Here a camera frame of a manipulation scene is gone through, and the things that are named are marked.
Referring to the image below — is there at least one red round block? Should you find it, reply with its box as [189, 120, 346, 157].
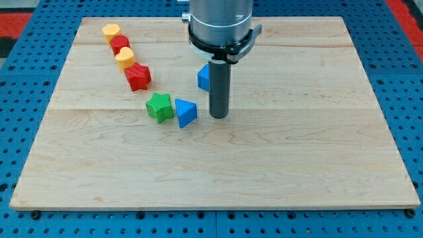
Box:
[110, 35, 130, 56]

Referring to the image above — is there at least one red star block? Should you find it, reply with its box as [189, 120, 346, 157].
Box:
[124, 62, 151, 91]

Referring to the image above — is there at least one blue cube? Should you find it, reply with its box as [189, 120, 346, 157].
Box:
[197, 64, 210, 92]

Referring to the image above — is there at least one yellow round block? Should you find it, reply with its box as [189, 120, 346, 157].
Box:
[102, 24, 122, 46]

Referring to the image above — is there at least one green star block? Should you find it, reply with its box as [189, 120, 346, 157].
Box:
[145, 92, 174, 124]

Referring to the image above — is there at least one blue triangular prism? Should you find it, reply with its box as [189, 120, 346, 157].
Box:
[175, 99, 198, 128]

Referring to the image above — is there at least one wooden board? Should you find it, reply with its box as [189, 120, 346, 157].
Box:
[10, 17, 420, 211]

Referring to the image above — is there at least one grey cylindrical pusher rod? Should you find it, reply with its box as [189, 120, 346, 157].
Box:
[208, 61, 231, 119]

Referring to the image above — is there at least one yellow heart block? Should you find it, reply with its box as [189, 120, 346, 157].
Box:
[115, 47, 136, 73]

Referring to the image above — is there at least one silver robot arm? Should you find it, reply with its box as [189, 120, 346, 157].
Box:
[182, 0, 253, 46]

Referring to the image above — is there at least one black clamp ring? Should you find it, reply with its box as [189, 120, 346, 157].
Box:
[188, 24, 264, 65]

